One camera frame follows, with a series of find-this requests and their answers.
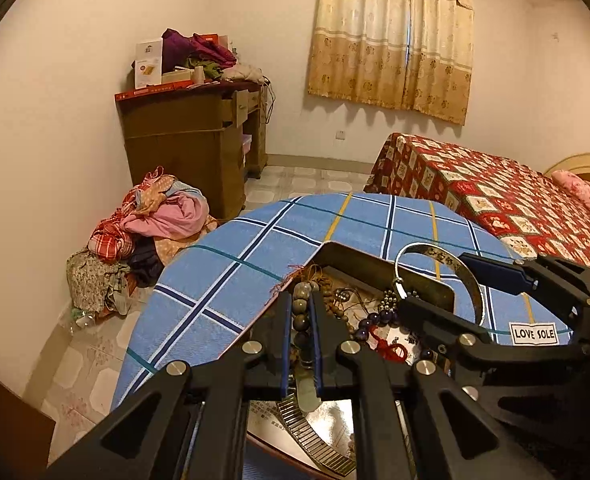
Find blue plaid cloth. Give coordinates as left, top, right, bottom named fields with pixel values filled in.
left=111, top=192, right=577, bottom=480

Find small red box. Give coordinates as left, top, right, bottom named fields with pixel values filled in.
left=192, top=32, right=229, bottom=49

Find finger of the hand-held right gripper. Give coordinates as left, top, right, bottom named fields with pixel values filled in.
left=399, top=295, right=590, bottom=382
left=458, top=252, right=590, bottom=312

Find black shiny bead bracelet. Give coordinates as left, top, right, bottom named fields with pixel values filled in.
left=381, top=286, right=419, bottom=314

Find gold metal tin box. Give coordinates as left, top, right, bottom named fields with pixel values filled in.
left=245, top=241, right=457, bottom=480

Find beige patterned curtain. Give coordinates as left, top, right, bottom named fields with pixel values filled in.
left=307, top=0, right=476, bottom=127

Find flat red box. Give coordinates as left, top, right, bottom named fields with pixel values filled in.
left=115, top=82, right=227, bottom=104

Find grey patterned cloth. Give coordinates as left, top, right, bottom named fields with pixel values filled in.
left=66, top=250, right=132, bottom=319

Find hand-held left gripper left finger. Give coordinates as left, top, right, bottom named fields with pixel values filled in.
left=40, top=290, right=294, bottom=480

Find pile of pink clothes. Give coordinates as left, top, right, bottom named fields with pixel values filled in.
left=87, top=166, right=219, bottom=287

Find beige wooden box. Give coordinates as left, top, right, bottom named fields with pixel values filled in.
left=162, top=69, right=196, bottom=86

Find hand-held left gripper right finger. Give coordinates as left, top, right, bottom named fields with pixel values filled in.
left=309, top=290, right=558, bottom=480

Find purple cloth bag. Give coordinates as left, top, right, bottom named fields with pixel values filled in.
left=161, top=28, right=196, bottom=69

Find bed with red patterned cover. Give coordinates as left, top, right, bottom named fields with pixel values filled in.
left=364, top=132, right=590, bottom=282

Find brown wooden panel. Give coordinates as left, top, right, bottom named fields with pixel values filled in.
left=0, top=360, right=56, bottom=480

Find red knot ornament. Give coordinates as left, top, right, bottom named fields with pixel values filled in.
left=367, top=324, right=412, bottom=362

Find pink pillow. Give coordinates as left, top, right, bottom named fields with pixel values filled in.
left=550, top=170, right=590, bottom=222

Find silver wristwatch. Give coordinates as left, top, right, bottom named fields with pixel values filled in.
left=279, top=380, right=359, bottom=479

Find silver cuff bangle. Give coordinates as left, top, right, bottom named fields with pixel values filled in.
left=392, top=242, right=489, bottom=329

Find purple bead bracelet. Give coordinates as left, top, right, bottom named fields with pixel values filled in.
left=352, top=309, right=437, bottom=362

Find pale pink cloth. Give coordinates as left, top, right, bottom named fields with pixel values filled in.
left=222, top=65, right=267, bottom=85

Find cream bed headboard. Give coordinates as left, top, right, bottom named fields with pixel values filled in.
left=544, top=154, right=590, bottom=197

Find open wooden desk drawer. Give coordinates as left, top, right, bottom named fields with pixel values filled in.
left=220, top=89, right=250, bottom=129

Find white cloth label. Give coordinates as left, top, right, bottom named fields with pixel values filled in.
left=508, top=320, right=560, bottom=347

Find brown wooden desk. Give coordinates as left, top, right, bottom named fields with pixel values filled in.
left=115, top=80, right=271, bottom=222

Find brown wooden bead bracelet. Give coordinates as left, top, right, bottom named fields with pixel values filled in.
left=274, top=264, right=357, bottom=333

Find white product box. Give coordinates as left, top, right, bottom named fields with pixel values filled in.
left=135, top=40, right=165, bottom=90

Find pile of clothes on desk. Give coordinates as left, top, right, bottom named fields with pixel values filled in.
left=185, top=35, right=239, bottom=81

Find dark bead bracelet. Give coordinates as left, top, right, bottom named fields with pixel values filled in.
left=290, top=280, right=322, bottom=386

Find desk cables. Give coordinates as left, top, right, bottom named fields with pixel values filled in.
left=262, top=77, right=277, bottom=127

